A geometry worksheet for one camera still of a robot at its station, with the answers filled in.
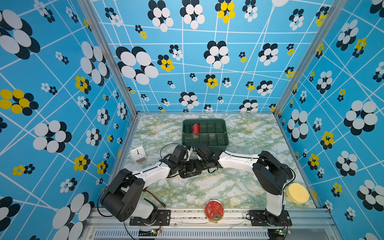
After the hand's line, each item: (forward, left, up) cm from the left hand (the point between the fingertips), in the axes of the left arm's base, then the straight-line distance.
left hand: (197, 165), depth 87 cm
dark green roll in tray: (+27, +7, 0) cm, 28 cm away
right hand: (+1, +1, -3) cm, 4 cm away
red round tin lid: (-23, -8, -1) cm, 25 cm away
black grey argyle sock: (-5, +3, +9) cm, 11 cm away
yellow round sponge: (-15, -53, -1) cm, 55 cm away
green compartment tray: (+30, -11, -6) cm, 32 cm away
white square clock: (+8, +38, -1) cm, 39 cm away
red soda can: (+27, +1, +1) cm, 27 cm away
